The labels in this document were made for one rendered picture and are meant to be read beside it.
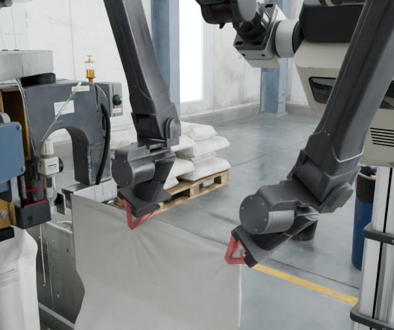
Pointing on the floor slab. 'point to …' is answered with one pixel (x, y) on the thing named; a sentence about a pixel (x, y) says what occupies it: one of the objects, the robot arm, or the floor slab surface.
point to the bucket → (306, 233)
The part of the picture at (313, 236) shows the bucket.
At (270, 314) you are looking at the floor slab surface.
